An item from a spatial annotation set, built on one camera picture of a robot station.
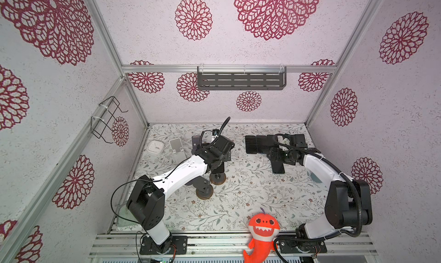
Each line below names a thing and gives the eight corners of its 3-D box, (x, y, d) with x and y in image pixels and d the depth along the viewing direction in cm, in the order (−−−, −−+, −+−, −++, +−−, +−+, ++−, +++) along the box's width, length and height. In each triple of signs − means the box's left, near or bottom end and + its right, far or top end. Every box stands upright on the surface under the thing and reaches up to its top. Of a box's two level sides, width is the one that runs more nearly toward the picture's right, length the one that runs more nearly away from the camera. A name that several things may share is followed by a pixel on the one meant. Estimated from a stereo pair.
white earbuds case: (147, 153, 107) (145, 149, 105) (150, 144, 112) (148, 140, 109) (162, 153, 107) (160, 149, 105) (164, 144, 112) (163, 140, 109)
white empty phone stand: (176, 164, 102) (172, 152, 93) (173, 150, 109) (169, 138, 99) (187, 161, 104) (184, 149, 94) (183, 148, 110) (180, 136, 101)
